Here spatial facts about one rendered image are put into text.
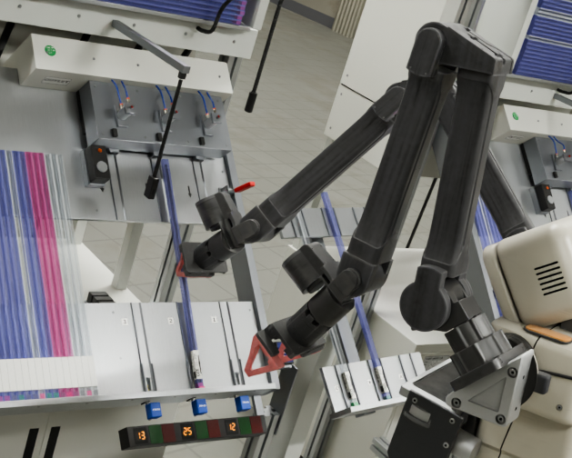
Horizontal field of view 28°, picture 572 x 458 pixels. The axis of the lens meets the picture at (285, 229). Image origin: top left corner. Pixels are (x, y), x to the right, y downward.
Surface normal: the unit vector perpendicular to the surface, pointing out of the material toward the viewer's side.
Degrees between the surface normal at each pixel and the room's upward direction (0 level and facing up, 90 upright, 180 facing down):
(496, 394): 90
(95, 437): 90
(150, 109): 44
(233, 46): 90
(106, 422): 90
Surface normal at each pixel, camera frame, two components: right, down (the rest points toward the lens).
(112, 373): 0.59, -0.35
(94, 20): 0.56, 0.42
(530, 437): -0.52, 0.12
